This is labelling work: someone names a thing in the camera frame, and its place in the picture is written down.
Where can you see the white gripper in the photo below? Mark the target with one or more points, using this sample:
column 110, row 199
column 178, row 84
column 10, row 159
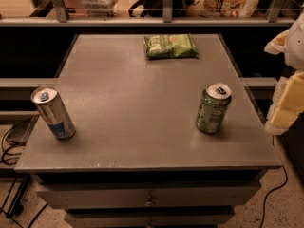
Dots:
column 296, row 49

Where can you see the green soda can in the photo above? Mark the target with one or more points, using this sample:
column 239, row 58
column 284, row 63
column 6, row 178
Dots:
column 213, row 105

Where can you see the silver blue redbull can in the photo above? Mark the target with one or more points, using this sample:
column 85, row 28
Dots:
column 51, row 107

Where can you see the green chip bag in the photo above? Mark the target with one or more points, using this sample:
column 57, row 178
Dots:
column 167, row 46

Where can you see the black bag background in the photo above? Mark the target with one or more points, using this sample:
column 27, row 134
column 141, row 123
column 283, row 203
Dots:
column 155, row 8

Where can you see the grey drawer cabinet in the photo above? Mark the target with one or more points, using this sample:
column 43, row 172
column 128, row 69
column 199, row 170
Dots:
column 136, row 136

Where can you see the upper drawer knob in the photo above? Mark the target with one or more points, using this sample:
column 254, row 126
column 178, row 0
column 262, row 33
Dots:
column 150, row 202

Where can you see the grey metal railing shelf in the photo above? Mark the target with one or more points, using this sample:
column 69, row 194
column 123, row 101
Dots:
column 72, row 13

